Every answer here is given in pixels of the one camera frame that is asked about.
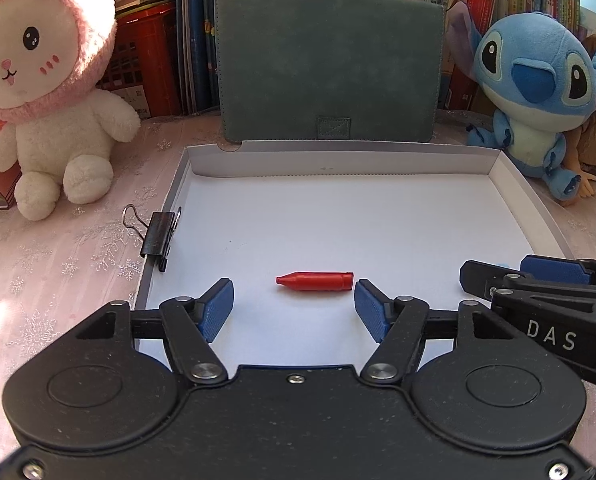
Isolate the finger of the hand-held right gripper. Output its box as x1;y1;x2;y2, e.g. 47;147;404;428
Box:
459;260;596;312
520;255;596;288

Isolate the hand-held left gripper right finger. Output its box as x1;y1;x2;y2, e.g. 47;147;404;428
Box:
354;279;516;386

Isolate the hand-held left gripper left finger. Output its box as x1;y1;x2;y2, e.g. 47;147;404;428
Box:
75;277;236;386

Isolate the red crayon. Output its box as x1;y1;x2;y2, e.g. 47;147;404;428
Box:
276;271;353;292

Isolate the grey cardboard box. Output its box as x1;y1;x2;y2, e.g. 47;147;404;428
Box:
132;140;576;368

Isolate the black binder clip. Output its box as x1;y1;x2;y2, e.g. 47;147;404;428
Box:
122;205;183;273

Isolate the blue alien plush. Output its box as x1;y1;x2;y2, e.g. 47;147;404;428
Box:
445;0;596;203

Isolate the pink snowflake tablecloth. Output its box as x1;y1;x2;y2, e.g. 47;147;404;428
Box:
0;107;596;411

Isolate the pink hooded bunny plush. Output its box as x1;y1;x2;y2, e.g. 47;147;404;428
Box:
0;0;141;221

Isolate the green felt folder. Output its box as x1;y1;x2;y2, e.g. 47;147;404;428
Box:
214;0;446;143

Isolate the red plastic crate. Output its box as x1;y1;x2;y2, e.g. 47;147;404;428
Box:
95;2;183;118

